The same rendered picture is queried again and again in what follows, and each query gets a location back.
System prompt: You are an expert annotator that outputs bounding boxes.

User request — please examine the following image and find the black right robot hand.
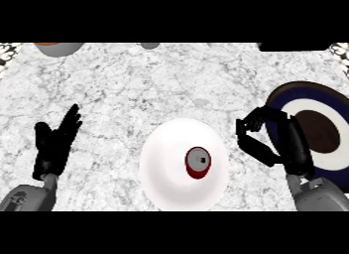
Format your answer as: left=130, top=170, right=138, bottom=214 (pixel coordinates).
left=234, top=105, right=316, bottom=177

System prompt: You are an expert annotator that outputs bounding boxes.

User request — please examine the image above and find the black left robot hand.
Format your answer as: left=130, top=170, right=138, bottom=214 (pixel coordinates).
left=31, top=103, right=84, bottom=182

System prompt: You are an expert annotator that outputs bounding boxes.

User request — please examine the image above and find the dark blue ringed plate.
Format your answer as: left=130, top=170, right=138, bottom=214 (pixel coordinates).
left=262, top=80, right=349, bottom=193

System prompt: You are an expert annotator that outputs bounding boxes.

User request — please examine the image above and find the red can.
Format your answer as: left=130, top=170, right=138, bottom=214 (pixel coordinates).
left=183, top=146, right=214, bottom=181

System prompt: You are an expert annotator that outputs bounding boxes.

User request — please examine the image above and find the white plate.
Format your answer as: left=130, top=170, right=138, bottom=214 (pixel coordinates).
left=137, top=118, right=230, bottom=212

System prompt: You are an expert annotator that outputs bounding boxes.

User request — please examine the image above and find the grey bowl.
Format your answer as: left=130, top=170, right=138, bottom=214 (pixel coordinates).
left=32, top=43, right=87, bottom=59

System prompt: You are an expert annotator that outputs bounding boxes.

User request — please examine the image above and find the black appliance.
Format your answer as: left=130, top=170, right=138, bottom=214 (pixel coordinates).
left=257, top=43, right=332, bottom=53

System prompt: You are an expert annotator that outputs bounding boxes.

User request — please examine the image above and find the small grey object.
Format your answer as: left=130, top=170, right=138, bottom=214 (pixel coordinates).
left=138, top=43, right=161, bottom=51

